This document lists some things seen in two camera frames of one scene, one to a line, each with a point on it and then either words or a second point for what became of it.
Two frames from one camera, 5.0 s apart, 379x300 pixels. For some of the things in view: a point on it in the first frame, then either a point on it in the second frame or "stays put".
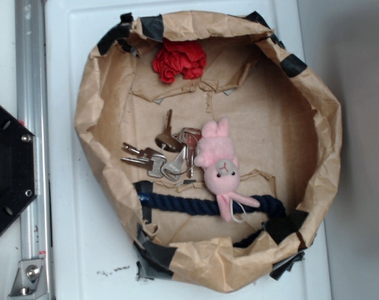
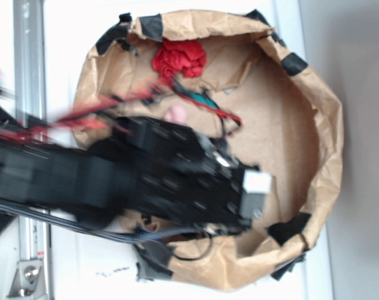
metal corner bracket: (30, 282) stays put
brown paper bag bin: (214, 144) stays put
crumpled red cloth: (174, 58) stays put
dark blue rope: (270, 208) → (141, 234)
